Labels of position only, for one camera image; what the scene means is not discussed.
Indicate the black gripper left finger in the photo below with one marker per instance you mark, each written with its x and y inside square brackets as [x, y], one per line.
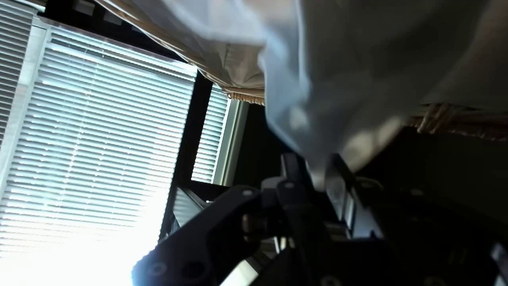
[211, 239]

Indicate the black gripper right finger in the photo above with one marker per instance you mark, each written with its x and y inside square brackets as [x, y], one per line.
[401, 243]

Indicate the white cloth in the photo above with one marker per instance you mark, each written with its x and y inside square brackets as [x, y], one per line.
[358, 73]

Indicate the white window blinds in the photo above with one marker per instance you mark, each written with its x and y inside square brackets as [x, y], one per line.
[95, 159]

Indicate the dark bunk bed frame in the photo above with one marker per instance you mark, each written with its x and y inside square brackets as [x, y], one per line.
[184, 159]

